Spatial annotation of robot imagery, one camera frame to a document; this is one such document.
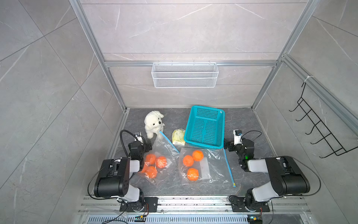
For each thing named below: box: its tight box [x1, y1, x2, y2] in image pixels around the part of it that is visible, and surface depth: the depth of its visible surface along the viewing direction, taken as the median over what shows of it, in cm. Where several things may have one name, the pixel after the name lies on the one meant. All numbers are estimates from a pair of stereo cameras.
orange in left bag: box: [145, 153, 157, 165], surface depth 86 cm
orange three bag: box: [186, 168, 200, 182], surface depth 79 cm
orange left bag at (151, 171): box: [145, 166, 158, 179], surface depth 81 cm
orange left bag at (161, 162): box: [156, 155, 168, 169], surface depth 84 cm
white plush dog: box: [144, 110, 165, 140], surface depth 90 cm
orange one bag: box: [192, 149, 204, 162], surface depth 88 cm
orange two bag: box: [182, 154, 195, 167], surface depth 86 cm
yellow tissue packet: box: [172, 127, 186, 146], surface depth 98 cm
